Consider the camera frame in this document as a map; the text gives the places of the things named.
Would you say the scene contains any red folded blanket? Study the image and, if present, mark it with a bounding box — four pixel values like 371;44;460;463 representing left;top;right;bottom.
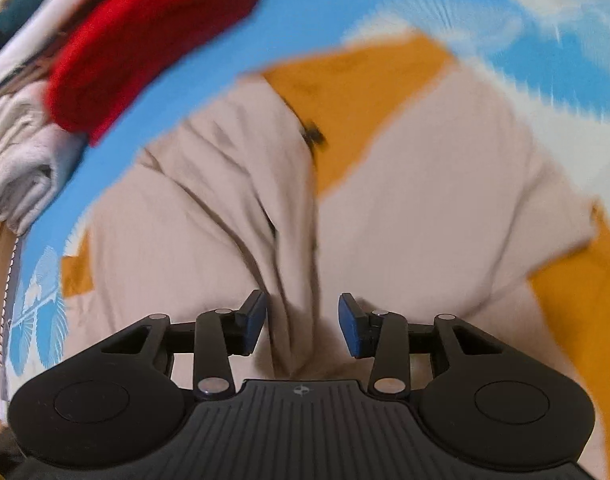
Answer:
44;0;262;148

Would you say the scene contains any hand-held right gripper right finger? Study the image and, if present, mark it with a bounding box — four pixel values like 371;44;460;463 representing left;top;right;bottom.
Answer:
338;292;510;401

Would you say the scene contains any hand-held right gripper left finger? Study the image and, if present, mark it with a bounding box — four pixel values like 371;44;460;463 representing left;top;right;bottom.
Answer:
92;290;269;401

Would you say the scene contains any white folded fleece blanket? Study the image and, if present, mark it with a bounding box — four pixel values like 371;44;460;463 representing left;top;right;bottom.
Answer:
0;82;88;236

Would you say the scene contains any teal shark plush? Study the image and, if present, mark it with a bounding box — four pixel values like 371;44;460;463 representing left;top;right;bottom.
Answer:
0;0;58;47

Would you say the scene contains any beige and yellow hooded jacket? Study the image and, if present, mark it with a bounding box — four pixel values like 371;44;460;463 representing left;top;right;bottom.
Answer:
60;30;610;480

